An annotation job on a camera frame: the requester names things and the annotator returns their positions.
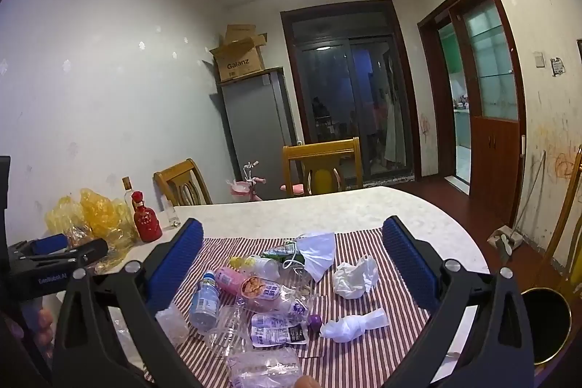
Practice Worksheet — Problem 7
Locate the pink child bicycle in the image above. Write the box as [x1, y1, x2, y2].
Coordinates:
[227, 160, 266, 202]

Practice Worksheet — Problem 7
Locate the wooden chair middle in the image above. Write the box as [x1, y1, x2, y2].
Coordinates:
[282, 137, 364, 197]

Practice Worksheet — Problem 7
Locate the brown kitchen door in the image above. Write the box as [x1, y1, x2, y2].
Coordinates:
[418, 0, 526, 225]

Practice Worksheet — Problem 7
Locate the clear yellow cap bottle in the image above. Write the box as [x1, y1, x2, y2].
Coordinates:
[229, 256, 280, 281]

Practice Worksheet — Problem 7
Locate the clear plastic cup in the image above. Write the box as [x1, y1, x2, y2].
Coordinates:
[205, 306, 252, 359]

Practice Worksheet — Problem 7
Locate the person's left hand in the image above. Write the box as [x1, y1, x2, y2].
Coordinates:
[23, 305, 53, 359]

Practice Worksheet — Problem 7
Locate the red white striped cloth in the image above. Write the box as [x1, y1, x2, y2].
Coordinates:
[173, 228, 430, 387]

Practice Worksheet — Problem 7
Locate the wooden chair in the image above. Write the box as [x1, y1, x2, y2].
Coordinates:
[282, 137, 364, 197]
[153, 159, 213, 206]

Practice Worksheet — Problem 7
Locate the dark sliding glass door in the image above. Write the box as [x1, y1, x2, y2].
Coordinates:
[280, 0, 421, 185]

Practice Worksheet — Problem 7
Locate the purple white snack wrapper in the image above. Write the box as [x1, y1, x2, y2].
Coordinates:
[251, 312, 309, 349]

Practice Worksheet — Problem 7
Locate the blue label plastic bottle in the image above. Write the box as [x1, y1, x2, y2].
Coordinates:
[188, 271, 220, 334]

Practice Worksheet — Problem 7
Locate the dustpan on floor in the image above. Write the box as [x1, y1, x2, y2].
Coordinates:
[487, 225, 524, 257]

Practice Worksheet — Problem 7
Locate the bread picture plastic wrapper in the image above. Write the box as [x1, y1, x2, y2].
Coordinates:
[240, 276, 308, 317]

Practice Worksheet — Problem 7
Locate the white light switch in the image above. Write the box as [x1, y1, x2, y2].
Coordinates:
[534, 51, 546, 68]

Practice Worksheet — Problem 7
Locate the green snack bag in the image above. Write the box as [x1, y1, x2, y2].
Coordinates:
[260, 241, 305, 269]

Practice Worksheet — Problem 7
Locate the Galanz cardboard box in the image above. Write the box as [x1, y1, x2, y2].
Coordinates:
[210, 24, 267, 83]

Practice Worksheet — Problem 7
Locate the small purple cap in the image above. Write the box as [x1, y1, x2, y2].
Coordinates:
[307, 314, 323, 332]

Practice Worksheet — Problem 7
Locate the clear glass liquor bottle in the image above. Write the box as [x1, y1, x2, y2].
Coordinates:
[122, 176, 134, 216]

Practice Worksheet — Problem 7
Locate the grey refrigerator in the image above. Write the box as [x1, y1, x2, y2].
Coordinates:
[221, 67, 298, 200]

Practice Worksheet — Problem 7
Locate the clear plastic wrapper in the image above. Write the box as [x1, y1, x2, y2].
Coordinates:
[227, 348, 303, 388]

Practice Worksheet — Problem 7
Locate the wooden chair left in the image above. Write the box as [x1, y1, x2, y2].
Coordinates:
[153, 159, 213, 206]

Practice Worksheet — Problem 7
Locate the black gold rim trash bin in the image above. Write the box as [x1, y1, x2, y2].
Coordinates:
[522, 288, 572, 366]

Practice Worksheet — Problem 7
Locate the twisted white tissue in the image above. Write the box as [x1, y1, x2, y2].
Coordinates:
[320, 308, 390, 344]

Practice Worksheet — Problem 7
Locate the wall sticker paper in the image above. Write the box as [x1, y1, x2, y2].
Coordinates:
[550, 57, 565, 77]

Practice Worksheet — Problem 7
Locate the red ceramic liquor bottle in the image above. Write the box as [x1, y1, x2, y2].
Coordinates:
[131, 191, 162, 243]

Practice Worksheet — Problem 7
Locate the yellow plastic bag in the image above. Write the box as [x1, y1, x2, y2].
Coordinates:
[44, 188, 139, 274]

